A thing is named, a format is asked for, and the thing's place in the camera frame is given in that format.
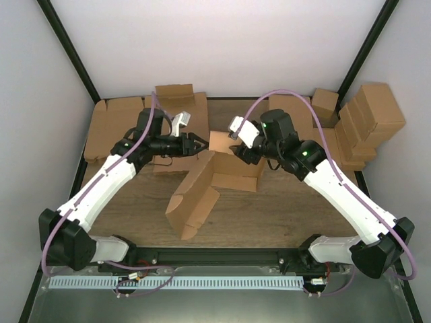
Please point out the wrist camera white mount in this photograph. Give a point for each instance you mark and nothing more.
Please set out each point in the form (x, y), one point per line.
(242, 129)
(180, 121)

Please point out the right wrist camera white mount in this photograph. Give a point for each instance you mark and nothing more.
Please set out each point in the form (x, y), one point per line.
(242, 129)

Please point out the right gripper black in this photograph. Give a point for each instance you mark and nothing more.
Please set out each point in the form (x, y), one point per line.
(244, 154)

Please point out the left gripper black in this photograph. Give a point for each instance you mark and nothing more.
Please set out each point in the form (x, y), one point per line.
(190, 143)

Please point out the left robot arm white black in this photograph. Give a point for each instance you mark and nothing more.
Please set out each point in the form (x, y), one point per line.
(64, 233)

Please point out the folded box stack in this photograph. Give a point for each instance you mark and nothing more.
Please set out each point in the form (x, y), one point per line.
(379, 108)
(354, 127)
(352, 159)

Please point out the top folded box right stack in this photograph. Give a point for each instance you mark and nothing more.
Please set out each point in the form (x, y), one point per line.
(379, 108)

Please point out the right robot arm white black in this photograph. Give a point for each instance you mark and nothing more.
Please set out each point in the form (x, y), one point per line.
(380, 238)

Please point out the light blue slotted cable duct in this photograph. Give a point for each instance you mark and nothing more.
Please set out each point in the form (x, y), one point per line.
(282, 283)

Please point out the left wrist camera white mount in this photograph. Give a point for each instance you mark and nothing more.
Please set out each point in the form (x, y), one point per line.
(180, 121)

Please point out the lower folded box right stack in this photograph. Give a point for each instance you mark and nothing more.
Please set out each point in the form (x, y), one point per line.
(352, 159)

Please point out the stack of flat cardboard blanks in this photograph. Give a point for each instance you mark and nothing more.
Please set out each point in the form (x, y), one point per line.
(111, 119)

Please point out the small folded box at back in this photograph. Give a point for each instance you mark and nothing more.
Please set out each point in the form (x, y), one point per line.
(324, 102)

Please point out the large folded cardboard box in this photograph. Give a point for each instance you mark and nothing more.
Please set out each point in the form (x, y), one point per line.
(299, 113)

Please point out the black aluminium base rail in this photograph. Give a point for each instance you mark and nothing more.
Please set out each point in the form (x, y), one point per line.
(296, 260)

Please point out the middle folded box right stack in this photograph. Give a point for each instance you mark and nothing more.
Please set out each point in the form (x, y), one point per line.
(354, 127)

